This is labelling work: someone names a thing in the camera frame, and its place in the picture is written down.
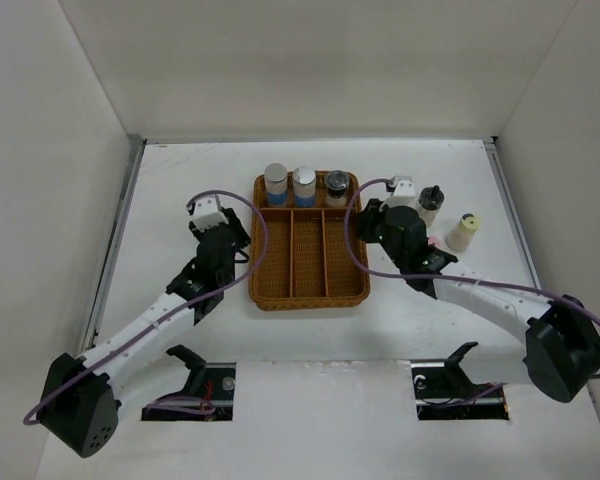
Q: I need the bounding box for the black-cap bottle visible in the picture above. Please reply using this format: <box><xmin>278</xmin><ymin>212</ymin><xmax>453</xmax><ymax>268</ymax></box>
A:
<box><xmin>416</xmin><ymin>185</ymin><xmax>445</xmax><ymax>228</ymax></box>

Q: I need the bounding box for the dark-lid spice grinder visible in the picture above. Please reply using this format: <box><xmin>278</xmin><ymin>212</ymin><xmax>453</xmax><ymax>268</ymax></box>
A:
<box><xmin>324</xmin><ymin>170</ymin><xmax>350</xmax><ymax>208</ymax></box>

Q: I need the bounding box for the silver-lid jar blue label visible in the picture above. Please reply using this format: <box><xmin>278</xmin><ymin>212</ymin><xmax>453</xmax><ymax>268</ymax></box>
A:
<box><xmin>264</xmin><ymin>163</ymin><xmax>288</xmax><ymax>208</ymax></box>
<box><xmin>292</xmin><ymin>166</ymin><xmax>316</xmax><ymax>208</ymax></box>

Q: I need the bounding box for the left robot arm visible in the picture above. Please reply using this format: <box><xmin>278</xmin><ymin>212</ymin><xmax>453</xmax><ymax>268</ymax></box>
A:
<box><xmin>35</xmin><ymin>204</ymin><xmax>251</xmax><ymax>458</ymax></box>

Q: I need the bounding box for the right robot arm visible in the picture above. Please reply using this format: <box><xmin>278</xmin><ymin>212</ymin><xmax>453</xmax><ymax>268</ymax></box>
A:
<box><xmin>354</xmin><ymin>199</ymin><xmax>600</xmax><ymax>403</ymax></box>

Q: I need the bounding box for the pink-cap bottle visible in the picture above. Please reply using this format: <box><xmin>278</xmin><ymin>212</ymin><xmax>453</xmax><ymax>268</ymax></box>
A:
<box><xmin>428</xmin><ymin>236</ymin><xmax>441</xmax><ymax>249</ymax></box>

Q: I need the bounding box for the yellow-cap bottle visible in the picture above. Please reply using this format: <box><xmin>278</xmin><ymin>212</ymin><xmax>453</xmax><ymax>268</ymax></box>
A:
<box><xmin>445</xmin><ymin>213</ymin><xmax>481</xmax><ymax>252</ymax></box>

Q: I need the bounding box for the brown wicker divided tray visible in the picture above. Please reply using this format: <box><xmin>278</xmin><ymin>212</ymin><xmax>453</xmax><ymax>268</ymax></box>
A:
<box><xmin>249</xmin><ymin>171</ymin><xmax>371</xmax><ymax>311</ymax></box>

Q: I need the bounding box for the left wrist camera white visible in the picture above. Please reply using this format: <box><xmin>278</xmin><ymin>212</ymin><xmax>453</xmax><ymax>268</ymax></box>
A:
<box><xmin>187</xmin><ymin>194</ymin><xmax>229</xmax><ymax>232</ymax></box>

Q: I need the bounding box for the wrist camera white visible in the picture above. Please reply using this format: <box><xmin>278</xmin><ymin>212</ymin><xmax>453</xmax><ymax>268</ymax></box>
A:
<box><xmin>384</xmin><ymin>175</ymin><xmax>416</xmax><ymax>208</ymax></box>
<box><xmin>187</xmin><ymin>194</ymin><xmax>229</xmax><ymax>232</ymax></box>

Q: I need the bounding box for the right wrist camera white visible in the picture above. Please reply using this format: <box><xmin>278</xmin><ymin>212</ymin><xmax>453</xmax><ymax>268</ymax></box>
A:
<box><xmin>384</xmin><ymin>175</ymin><xmax>416</xmax><ymax>208</ymax></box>

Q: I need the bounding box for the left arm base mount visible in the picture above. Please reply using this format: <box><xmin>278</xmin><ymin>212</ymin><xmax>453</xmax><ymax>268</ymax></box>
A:
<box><xmin>141</xmin><ymin>345</ymin><xmax>237</xmax><ymax>422</ymax></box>

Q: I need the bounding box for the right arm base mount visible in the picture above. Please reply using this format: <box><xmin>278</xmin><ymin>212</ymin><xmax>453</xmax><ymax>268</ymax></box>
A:
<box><xmin>411</xmin><ymin>342</ymin><xmax>509</xmax><ymax>421</ymax></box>

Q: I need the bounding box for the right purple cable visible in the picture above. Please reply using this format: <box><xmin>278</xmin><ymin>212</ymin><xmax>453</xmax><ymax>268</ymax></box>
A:
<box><xmin>343</xmin><ymin>178</ymin><xmax>600</xmax><ymax>401</ymax></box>

